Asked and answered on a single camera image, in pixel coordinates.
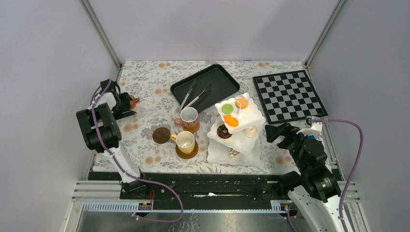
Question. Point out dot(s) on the pink strawberry cake slice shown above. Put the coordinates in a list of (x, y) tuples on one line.
[(232, 153)]

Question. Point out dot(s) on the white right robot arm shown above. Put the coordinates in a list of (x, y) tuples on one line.
[(312, 188)]

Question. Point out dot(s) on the black and grey chessboard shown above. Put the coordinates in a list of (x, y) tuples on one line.
[(288, 96)]

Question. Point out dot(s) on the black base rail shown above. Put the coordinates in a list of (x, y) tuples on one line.
[(211, 191)]

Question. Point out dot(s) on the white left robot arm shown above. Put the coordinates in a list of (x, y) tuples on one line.
[(100, 131)]

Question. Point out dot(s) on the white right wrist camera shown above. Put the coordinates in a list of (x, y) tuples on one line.
[(313, 126)]

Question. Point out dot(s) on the orange macaron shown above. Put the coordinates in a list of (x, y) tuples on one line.
[(241, 103)]

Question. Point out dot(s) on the green macaron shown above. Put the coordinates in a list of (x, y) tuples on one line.
[(227, 109)]

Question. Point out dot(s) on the black serving tray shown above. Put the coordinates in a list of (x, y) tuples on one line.
[(213, 84)]

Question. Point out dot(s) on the dark brown saucer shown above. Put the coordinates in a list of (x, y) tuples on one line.
[(161, 135)]

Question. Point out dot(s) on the white three-tier dessert stand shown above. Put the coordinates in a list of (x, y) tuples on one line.
[(249, 148)]

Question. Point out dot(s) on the chocolate sprinkle donut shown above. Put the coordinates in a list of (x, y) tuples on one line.
[(222, 132)]

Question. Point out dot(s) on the cream round mousse cake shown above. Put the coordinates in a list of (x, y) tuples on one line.
[(250, 132)]

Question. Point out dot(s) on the yellow cup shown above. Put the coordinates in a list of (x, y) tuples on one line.
[(185, 141)]

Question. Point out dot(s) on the orange fish pastry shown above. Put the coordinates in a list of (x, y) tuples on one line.
[(231, 121)]

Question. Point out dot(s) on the white cup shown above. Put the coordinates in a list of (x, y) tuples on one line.
[(133, 102)]

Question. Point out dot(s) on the small tan saucer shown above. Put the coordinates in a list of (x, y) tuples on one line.
[(192, 129)]

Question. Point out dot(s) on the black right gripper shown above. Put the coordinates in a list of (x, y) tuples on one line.
[(272, 132)]

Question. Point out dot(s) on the large brown saucer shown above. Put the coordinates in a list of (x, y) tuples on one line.
[(187, 156)]

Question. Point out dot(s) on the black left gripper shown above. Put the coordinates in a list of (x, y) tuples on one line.
[(125, 97)]

